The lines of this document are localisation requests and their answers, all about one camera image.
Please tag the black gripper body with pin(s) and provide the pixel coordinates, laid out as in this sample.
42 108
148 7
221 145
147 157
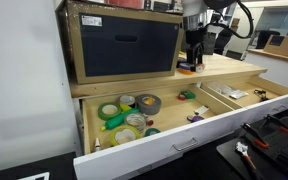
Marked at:
195 36

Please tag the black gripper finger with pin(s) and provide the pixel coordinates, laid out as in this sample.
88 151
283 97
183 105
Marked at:
201 55
192 61

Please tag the clear masking tape roll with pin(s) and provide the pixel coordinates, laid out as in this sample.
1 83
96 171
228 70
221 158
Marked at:
142 125

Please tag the red and white tape roll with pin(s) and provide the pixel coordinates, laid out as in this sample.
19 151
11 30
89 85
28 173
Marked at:
201 68

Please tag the black tape roll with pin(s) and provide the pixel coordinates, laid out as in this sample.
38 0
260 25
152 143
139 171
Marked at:
180 60

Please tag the small green tape roll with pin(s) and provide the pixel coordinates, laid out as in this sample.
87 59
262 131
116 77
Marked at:
189 95

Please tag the small red tape roll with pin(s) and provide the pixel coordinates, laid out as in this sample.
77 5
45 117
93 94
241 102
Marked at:
181 97

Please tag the purple tape measure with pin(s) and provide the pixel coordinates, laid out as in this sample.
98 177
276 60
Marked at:
197 118

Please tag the white and yellow tape roll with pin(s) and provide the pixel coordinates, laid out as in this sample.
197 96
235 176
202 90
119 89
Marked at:
127 99

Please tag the small teal tape roll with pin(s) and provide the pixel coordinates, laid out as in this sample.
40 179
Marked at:
147 132

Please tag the wooden drawer holding tape rolls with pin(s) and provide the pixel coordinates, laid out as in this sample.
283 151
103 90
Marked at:
157 150

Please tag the dark green tape roll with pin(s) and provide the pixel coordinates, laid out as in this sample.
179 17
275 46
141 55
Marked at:
100 114

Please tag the yellow-green tape roll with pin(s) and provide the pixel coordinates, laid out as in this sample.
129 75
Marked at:
112 138

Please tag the white shelving unit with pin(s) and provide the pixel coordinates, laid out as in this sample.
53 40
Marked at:
229 16

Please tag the silver antistatic bag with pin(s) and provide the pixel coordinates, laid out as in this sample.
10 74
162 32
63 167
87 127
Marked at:
238 94

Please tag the black and yellow pliers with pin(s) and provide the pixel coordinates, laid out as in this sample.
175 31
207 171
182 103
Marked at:
261 95

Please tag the white tube with red cap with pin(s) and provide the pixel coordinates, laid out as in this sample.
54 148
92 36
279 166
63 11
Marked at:
149 122

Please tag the white counter with wooden top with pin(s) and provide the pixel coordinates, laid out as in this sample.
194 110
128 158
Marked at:
274 70

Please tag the red sheet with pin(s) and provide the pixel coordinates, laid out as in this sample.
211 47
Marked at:
125 3

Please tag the small cardboard box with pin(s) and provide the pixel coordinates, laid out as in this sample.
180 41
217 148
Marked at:
287 46

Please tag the black clamp with orange tip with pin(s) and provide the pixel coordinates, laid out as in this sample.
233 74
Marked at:
254 135
277 124

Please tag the green plastic bottle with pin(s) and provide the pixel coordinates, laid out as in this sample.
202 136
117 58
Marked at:
117 121

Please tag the cardboard box with dark panel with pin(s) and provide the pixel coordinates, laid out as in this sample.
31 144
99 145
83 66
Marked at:
74 40

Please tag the small white glue bottle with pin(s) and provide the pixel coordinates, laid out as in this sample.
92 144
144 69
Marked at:
97 145

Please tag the grey duct tape roll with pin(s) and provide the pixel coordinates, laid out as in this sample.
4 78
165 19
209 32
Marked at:
149 109

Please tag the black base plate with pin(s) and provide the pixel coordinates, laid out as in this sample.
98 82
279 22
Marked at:
274 156

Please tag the white flat frame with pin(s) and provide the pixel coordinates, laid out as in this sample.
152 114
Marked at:
34 176

